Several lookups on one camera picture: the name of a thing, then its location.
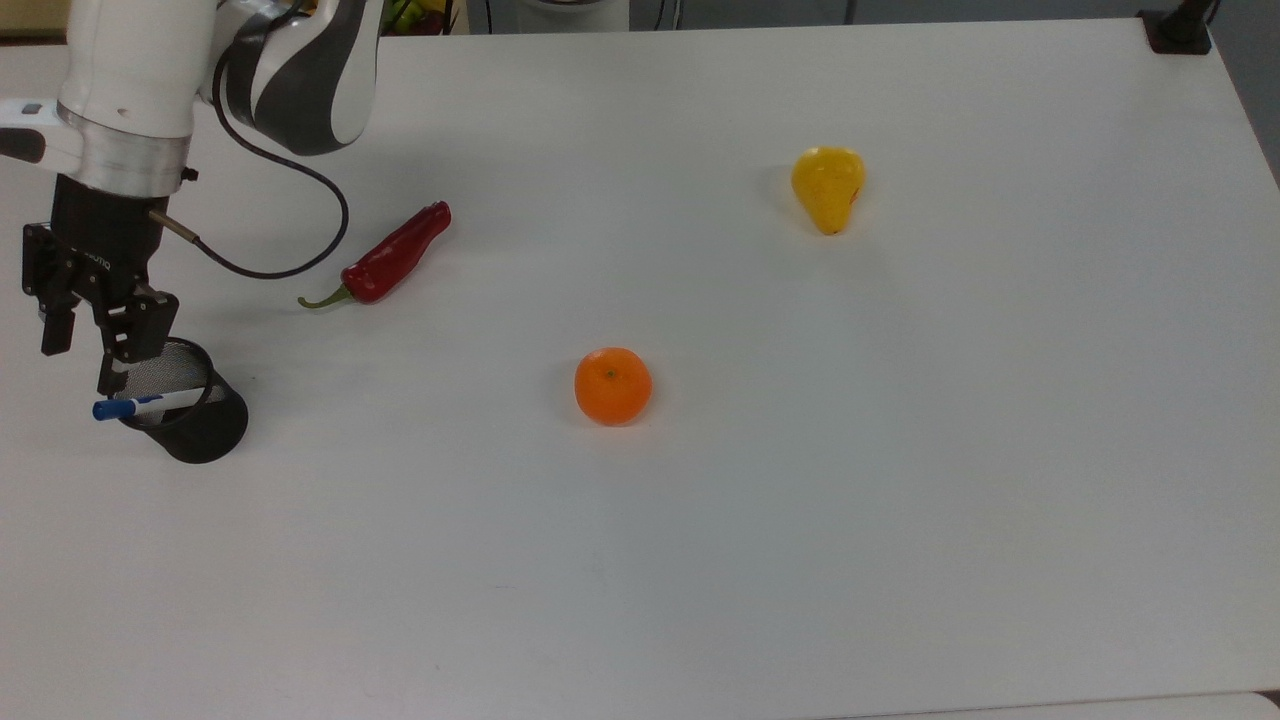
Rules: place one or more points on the yellow pear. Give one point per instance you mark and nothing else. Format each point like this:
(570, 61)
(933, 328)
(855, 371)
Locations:
(828, 185)

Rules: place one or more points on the wooden table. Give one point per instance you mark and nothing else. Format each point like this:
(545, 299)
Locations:
(30, 18)

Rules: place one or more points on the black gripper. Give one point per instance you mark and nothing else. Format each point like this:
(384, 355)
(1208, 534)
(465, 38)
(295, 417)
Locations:
(105, 235)

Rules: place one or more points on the red chili pepper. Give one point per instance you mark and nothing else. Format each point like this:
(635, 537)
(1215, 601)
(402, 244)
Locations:
(395, 255)

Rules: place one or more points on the basket of toy fruit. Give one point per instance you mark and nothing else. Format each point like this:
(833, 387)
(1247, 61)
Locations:
(420, 15)

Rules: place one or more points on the orange tangerine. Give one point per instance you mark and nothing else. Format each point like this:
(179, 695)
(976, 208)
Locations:
(612, 386)

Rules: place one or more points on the blue capped white marker pen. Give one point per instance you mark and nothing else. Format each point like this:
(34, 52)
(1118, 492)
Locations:
(150, 404)

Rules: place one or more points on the black mesh pen holder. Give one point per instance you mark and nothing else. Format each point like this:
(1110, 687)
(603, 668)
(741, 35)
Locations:
(205, 425)

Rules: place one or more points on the black stand base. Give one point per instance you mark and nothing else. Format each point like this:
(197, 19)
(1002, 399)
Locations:
(1178, 30)

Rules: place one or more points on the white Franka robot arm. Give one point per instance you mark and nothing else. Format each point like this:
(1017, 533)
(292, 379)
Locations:
(135, 80)

